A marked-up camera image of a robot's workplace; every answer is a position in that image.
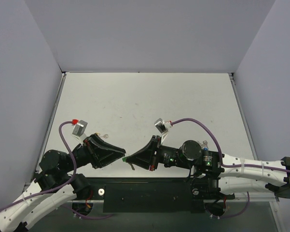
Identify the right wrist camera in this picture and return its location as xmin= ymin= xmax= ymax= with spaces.
xmin=154 ymin=118 xmax=172 ymax=144

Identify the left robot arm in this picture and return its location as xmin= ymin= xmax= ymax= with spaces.
xmin=0 ymin=134 xmax=125 ymax=232

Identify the silver keys bunch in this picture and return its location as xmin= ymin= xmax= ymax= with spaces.
xmin=200 ymin=141 xmax=208 ymax=150

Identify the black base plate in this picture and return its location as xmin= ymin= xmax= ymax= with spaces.
xmin=76 ymin=178 xmax=235 ymax=213

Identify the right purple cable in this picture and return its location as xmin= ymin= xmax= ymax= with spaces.
xmin=170 ymin=117 xmax=290 ymax=175

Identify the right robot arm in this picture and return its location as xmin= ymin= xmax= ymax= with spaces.
xmin=123 ymin=136 xmax=290 ymax=199

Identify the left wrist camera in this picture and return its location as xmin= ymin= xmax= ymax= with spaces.
xmin=72 ymin=120 xmax=88 ymax=144

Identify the purple cable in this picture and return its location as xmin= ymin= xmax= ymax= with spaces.
xmin=170 ymin=117 xmax=290 ymax=175
xmin=0 ymin=119 xmax=79 ymax=215

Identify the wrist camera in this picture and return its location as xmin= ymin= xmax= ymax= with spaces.
xmin=72 ymin=120 xmax=88 ymax=144
xmin=154 ymin=118 xmax=172 ymax=144

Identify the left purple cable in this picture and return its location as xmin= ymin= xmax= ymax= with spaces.
xmin=0 ymin=119 xmax=79 ymax=215

